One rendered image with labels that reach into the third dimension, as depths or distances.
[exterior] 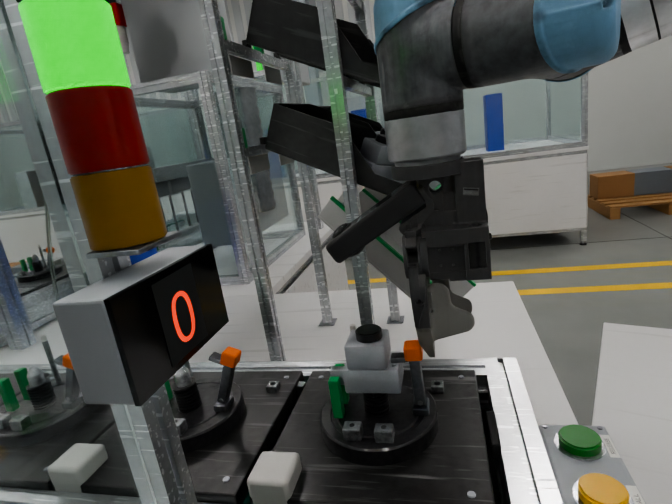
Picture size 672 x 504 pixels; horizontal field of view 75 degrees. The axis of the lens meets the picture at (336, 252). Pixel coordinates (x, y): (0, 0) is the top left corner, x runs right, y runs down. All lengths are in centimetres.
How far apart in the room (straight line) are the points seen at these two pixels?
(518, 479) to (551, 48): 39
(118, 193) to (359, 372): 32
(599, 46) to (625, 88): 903
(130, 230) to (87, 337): 7
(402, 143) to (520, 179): 399
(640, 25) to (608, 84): 882
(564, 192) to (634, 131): 510
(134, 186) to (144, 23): 154
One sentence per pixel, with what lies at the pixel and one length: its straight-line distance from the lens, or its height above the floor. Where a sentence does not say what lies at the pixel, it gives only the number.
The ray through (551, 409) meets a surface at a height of 86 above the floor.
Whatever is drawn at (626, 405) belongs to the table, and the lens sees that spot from 82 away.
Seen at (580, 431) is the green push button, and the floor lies 97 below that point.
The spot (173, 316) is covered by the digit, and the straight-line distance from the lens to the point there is 33.
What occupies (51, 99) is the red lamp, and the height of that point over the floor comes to 136.
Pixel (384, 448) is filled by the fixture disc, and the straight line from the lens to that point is 50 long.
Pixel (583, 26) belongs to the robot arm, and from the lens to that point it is 38.
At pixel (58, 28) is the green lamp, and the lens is 32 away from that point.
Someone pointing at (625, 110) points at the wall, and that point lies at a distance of 942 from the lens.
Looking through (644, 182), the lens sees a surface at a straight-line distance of 614.
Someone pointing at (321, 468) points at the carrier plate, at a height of 97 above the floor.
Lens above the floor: 131
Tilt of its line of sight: 15 degrees down
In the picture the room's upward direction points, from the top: 8 degrees counter-clockwise
